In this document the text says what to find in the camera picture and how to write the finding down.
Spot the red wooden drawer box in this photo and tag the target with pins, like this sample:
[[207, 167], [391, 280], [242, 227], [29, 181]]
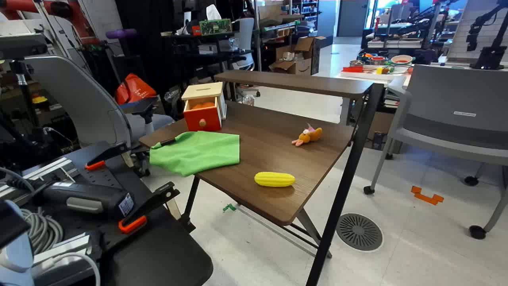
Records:
[[204, 108]]

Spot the black clamp orange tip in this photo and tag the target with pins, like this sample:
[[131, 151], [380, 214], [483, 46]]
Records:
[[143, 210], [105, 156]]

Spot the orange floor marker piece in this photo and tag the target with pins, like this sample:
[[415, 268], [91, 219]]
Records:
[[426, 195]]

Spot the grey rolling chair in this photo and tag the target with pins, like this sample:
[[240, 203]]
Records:
[[454, 119]]

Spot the black handheld device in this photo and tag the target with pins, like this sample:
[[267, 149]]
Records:
[[88, 199]]

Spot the brown wooden desk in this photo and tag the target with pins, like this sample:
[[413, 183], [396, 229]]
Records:
[[275, 148]]

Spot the grey office chair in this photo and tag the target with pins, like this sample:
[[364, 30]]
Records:
[[88, 108]]

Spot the round floor drain cover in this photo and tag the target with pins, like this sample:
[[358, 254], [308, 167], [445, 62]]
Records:
[[359, 230]]

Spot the orange bag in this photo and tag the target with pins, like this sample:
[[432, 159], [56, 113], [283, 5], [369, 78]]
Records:
[[135, 87]]

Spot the orange plush toy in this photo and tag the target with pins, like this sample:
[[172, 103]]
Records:
[[308, 135]]

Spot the cardboard box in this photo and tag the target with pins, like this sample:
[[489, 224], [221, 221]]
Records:
[[296, 56]]

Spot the green towel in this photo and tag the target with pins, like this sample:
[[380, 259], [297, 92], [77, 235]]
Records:
[[197, 152]]

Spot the white table with toys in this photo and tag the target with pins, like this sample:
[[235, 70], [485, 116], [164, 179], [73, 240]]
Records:
[[377, 68]]

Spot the green circuit board box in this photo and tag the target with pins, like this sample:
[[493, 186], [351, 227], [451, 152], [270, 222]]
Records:
[[215, 25]]

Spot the yellow banana toy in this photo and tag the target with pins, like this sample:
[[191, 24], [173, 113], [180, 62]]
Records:
[[273, 178]]

